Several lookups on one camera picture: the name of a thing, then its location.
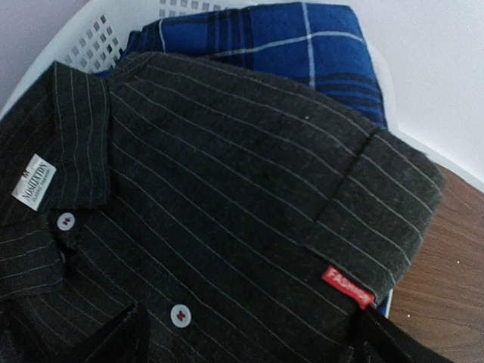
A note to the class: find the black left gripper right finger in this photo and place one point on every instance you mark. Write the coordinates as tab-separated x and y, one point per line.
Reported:
377	339

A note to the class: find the black pinstriped long sleeve shirt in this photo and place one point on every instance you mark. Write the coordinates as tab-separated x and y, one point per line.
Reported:
253	217

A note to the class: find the white plastic laundry basket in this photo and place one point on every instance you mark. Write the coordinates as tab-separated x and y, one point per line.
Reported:
432	101

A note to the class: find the dark blue plaid shirt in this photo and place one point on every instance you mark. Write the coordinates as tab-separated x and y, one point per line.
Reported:
320	46

